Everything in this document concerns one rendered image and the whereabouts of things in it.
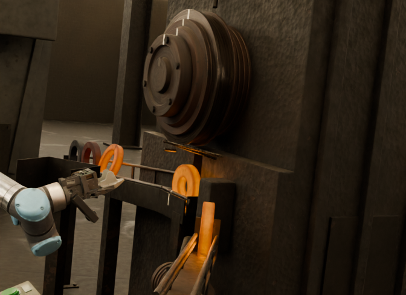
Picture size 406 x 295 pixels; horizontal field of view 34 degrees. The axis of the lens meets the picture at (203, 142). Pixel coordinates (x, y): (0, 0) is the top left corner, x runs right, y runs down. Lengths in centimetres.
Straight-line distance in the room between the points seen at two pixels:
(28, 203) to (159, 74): 66
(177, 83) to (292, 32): 40
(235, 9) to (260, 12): 16
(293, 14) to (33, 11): 302
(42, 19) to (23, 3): 17
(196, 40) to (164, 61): 13
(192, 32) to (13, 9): 269
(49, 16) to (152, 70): 264
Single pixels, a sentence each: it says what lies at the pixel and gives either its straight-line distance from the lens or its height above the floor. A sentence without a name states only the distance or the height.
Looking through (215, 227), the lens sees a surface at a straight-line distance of 193.
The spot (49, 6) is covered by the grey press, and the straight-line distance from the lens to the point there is 488.
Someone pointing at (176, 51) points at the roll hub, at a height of 120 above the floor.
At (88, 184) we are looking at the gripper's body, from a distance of 215.
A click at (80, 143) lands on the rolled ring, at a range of 329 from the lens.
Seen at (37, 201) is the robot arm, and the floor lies 73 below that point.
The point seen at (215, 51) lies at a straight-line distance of 212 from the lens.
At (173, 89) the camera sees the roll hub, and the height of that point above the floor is 107.
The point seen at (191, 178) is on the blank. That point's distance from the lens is 226.
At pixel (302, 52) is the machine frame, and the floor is 123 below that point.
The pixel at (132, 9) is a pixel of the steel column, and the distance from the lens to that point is 919.
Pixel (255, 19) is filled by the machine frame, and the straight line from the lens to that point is 223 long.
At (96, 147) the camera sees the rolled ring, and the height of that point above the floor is 74.
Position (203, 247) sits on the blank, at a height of 67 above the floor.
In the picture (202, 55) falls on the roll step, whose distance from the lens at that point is 216.
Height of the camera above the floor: 113
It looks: 6 degrees down
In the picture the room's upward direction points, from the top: 6 degrees clockwise
